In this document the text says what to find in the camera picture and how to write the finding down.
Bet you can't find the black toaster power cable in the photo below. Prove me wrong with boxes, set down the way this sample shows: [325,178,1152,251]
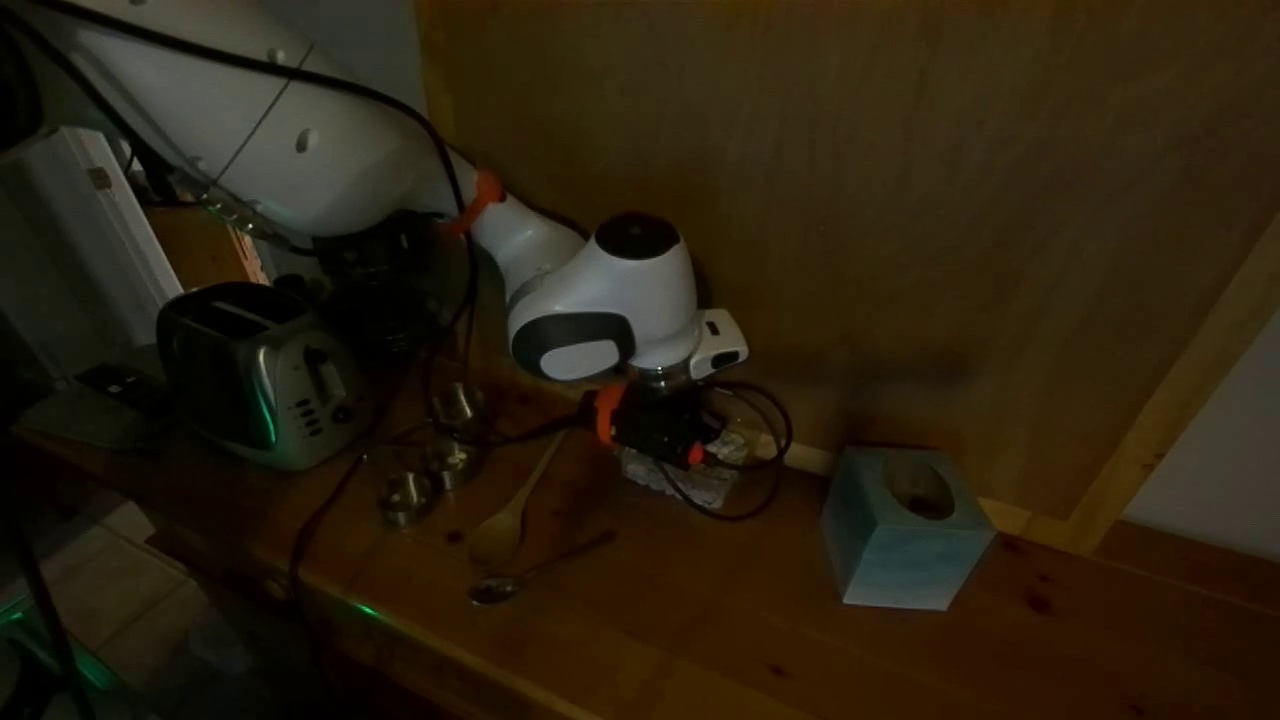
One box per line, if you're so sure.
[279,446,376,612]

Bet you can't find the metal spoon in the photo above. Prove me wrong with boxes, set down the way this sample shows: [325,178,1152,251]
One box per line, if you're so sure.
[466,528,621,612]

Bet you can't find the wooden spoon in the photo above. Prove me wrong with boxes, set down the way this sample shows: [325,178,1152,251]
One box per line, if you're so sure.
[461,428,577,572]

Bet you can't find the white door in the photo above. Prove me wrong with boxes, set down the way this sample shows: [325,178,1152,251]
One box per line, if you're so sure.
[0,124,183,354]

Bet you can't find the blue box with round hole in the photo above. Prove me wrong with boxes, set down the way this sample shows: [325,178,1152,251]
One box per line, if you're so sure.
[816,440,1002,617]

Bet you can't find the small black object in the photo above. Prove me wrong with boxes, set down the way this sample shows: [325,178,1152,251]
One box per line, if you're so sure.
[73,357,159,405]

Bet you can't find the stainless steel toaster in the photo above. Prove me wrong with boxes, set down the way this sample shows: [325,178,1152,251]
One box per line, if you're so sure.
[155,278,372,475]

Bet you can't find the wooden block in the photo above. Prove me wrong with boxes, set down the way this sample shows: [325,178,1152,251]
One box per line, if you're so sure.
[140,199,274,293]

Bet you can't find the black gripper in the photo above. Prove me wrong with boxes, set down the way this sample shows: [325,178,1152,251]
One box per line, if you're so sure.
[591,368,734,472]

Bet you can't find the large wooden back panel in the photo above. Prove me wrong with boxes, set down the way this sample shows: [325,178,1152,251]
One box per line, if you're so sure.
[412,0,1280,558]

